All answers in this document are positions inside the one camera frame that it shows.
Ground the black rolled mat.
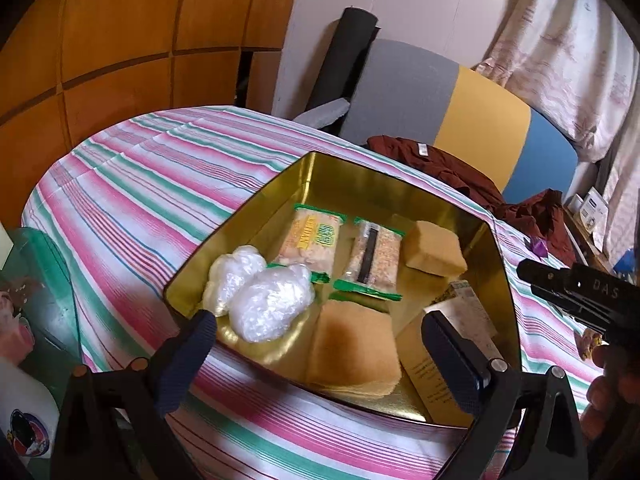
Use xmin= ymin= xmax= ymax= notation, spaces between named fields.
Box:
xmin=306 ymin=6 xmax=380 ymax=110

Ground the white plastic chair armrest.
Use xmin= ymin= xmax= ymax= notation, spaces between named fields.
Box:
xmin=293 ymin=98 xmax=350 ymax=129

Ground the white blue medicine box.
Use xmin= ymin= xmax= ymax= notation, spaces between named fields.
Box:
xmin=578 ymin=188 xmax=608 ymax=245

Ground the small purple snack packet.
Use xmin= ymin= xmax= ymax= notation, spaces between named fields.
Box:
xmin=526 ymin=235 xmax=549 ymax=259

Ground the wooden side table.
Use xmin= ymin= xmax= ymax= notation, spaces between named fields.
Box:
xmin=563 ymin=207 xmax=613 ymax=274

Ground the striped pink green bedspread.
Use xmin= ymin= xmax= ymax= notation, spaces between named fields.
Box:
xmin=20 ymin=104 xmax=606 ymax=480

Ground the gold metal tin box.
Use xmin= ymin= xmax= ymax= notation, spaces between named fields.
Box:
xmin=163 ymin=152 xmax=521 ymax=431

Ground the grey yellow blue chair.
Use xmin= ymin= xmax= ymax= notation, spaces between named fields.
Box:
xmin=340 ymin=39 xmax=578 ymax=203

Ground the maroon red garment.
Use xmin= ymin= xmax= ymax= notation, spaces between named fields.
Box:
xmin=366 ymin=136 xmax=576 ymax=266

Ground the beige cardboard box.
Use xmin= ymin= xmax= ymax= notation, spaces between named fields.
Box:
xmin=396 ymin=280 xmax=501 ymax=428

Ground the orange sponge block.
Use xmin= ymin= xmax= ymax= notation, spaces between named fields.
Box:
xmin=402 ymin=220 xmax=468 ymax=278
xmin=305 ymin=300 xmax=401 ymax=399

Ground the blue white kettle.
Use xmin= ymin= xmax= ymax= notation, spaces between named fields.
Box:
xmin=613 ymin=248 xmax=637 ymax=275

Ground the person right hand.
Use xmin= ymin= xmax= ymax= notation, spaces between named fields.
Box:
xmin=580 ymin=344 xmax=639 ymax=441

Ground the white crumpled plastic bag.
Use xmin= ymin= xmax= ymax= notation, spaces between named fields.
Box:
xmin=201 ymin=245 xmax=314 ymax=344

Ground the pink floral curtain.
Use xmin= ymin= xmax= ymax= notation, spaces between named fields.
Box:
xmin=476 ymin=0 xmax=639 ymax=262

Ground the wooden wardrobe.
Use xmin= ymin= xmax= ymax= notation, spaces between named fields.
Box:
xmin=1 ymin=0 xmax=294 ymax=228

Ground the green rice cracker packet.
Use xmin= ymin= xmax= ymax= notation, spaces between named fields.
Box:
xmin=271 ymin=203 xmax=347 ymax=284

